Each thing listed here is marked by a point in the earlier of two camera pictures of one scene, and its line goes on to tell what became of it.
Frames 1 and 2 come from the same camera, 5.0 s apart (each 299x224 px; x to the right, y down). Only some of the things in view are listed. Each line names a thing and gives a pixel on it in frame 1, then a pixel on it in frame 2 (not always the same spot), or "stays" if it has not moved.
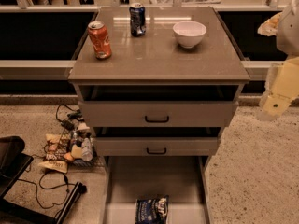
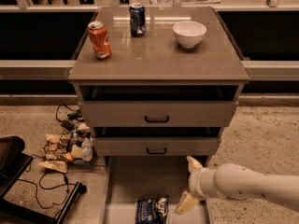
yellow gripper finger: (270, 27) -> (192, 164)
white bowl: (189, 34) stays
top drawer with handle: (163, 105) stays
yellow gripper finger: (275, 105) -> (186, 203)
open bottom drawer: (180, 178) stays
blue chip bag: (152, 210) stays
